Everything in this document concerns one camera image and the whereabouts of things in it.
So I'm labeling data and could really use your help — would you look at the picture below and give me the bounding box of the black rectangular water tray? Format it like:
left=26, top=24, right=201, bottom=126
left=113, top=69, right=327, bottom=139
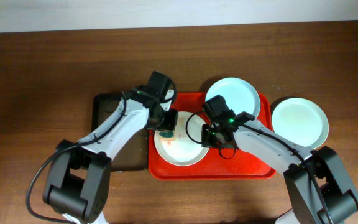
left=91, top=94, right=149, bottom=172

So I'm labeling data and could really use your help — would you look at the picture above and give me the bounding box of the light blue plate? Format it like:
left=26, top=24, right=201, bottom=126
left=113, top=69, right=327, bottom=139
left=205, top=77, right=261, bottom=117

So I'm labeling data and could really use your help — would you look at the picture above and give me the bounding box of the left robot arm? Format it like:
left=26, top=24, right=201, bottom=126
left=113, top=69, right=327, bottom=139
left=43, top=72, right=178, bottom=223

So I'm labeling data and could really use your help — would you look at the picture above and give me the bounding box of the green and yellow sponge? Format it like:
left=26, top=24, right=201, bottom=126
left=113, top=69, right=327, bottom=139
left=158, top=131, right=176, bottom=141

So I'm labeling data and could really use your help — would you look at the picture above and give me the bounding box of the mint green plate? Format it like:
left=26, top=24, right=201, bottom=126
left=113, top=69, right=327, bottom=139
left=272, top=98, right=329, bottom=149

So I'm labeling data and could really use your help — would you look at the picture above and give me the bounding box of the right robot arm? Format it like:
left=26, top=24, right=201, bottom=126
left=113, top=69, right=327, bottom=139
left=201, top=95, right=358, bottom=224

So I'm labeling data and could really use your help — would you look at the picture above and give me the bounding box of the red plastic tray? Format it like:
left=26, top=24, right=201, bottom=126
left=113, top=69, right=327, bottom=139
left=148, top=92, right=276, bottom=180

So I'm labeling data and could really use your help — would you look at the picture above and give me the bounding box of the white plate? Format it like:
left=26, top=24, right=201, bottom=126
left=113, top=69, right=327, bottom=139
left=154, top=111, right=208, bottom=166

